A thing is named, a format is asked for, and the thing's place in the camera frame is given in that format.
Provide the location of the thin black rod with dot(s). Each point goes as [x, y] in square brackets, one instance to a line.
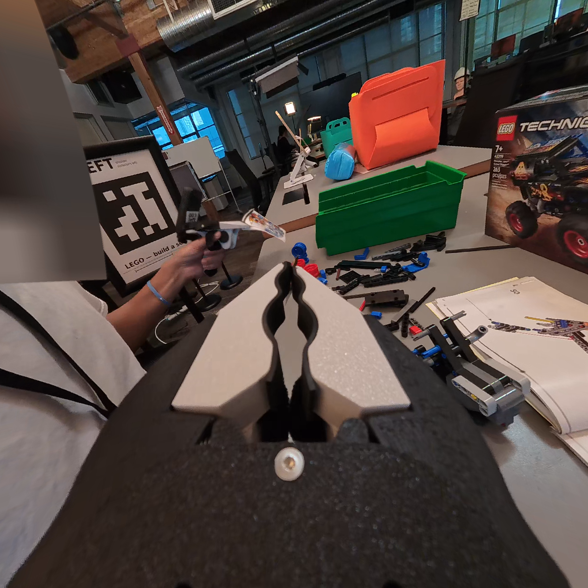
[477, 249]

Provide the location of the toy truck set box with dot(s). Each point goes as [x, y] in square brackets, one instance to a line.
[542, 183]

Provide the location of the cardboard figure white helmet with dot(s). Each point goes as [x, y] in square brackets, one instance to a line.
[461, 85]

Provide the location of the small green plastic case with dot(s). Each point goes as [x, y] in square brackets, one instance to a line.
[337, 131]

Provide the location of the grey rectangular light panel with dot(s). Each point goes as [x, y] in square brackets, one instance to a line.
[278, 78]

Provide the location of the grey black toy truck chassis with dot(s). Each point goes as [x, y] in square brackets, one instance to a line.
[482, 381]

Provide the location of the blue plastic bag bundle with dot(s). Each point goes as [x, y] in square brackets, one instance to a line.
[340, 163]

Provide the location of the white instruction booklet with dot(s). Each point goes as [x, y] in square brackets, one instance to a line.
[542, 367]

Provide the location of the colourful sticker sheet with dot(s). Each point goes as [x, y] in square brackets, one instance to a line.
[264, 225]

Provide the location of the person's left hand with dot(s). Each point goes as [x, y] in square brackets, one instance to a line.
[188, 266]

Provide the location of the blue wristband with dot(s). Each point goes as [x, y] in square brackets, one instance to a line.
[158, 294]

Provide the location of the grey monitor screen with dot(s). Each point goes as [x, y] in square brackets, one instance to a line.
[183, 177]

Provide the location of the silver air duct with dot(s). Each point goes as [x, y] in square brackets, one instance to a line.
[193, 23]

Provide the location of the pile of black blue bricks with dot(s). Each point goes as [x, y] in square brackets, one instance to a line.
[386, 278]

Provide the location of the green plastic bin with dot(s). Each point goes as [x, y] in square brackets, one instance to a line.
[390, 220]

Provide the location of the person's left forearm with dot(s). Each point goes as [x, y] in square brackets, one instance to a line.
[133, 317]

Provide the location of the large black screen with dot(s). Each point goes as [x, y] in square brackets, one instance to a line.
[326, 99]

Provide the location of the black round stand base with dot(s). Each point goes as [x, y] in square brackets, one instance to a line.
[232, 280]
[206, 301]

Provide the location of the orange plastic case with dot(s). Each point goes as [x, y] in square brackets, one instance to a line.
[399, 105]

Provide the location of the white paper window notice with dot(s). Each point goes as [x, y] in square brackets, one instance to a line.
[468, 9]

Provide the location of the white ceiling vent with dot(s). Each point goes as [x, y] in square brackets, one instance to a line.
[229, 7]

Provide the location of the white folding document stand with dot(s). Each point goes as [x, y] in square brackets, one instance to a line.
[298, 177]

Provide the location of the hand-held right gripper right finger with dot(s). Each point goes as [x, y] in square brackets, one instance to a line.
[353, 358]

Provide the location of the brown flat board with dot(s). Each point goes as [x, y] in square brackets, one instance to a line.
[459, 156]

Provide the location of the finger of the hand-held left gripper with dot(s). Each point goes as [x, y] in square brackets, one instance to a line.
[234, 224]
[231, 239]

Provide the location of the black ceiling speaker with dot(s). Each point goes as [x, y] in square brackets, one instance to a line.
[64, 41]

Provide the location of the black framed marker sign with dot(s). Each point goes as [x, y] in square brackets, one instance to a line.
[133, 206]

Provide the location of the white whiteboard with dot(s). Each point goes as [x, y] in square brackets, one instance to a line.
[193, 156]

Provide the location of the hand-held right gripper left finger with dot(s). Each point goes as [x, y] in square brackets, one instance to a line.
[229, 353]

